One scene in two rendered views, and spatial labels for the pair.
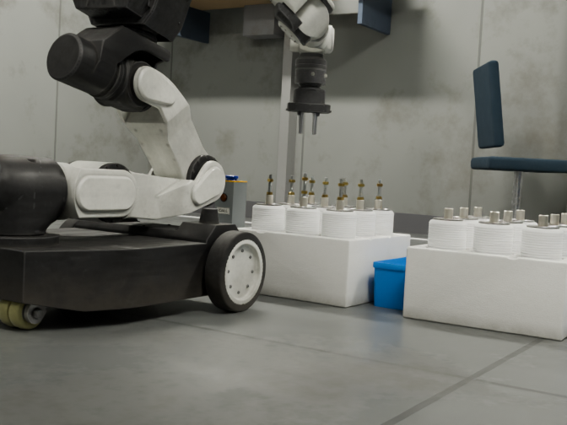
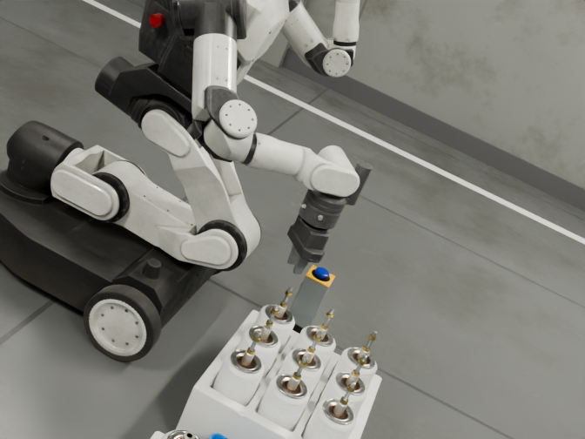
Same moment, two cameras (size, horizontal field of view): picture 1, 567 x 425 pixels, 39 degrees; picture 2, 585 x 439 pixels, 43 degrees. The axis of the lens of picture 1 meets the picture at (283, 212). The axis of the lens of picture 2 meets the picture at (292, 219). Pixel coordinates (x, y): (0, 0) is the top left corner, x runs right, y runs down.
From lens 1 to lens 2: 2.33 m
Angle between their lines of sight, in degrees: 66
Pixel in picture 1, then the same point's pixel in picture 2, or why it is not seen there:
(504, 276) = not seen: outside the picture
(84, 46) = (104, 71)
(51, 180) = (41, 158)
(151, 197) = (151, 224)
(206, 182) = (200, 245)
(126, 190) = (98, 199)
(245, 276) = (126, 334)
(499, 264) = not seen: outside the picture
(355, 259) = (201, 411)
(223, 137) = not seen: outside the picture
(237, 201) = (305, 297)
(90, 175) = (67, 171)
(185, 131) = (209, 190)
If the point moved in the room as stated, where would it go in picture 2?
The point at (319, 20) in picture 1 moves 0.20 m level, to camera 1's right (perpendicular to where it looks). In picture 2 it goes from (218, 140) to (234, 191)
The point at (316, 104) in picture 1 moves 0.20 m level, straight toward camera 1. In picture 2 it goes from (299, 242) to (214, 223)
